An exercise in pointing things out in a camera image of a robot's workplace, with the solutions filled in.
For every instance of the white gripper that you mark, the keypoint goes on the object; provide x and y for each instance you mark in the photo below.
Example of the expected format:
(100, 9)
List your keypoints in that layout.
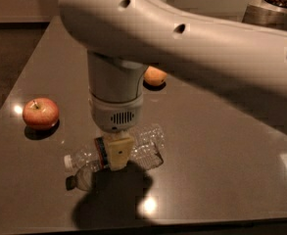
(117, 114)

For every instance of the clear plastic water bottle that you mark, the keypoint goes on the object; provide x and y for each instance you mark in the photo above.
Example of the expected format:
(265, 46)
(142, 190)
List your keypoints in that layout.
(90, 158)

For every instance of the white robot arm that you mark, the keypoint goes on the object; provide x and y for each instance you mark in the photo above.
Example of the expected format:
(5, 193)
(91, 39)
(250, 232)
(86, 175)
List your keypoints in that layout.
(241, 62)

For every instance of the orange fruit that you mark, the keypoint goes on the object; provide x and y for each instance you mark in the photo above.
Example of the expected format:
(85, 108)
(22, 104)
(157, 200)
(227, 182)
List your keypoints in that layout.
(154, 76)

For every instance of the red apple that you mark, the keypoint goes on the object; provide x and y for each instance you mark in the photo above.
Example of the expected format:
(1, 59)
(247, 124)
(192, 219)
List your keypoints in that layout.
(40, 114)

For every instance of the metal box stand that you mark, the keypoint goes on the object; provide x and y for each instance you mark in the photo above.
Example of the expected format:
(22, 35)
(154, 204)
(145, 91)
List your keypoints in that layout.
(259, 12)

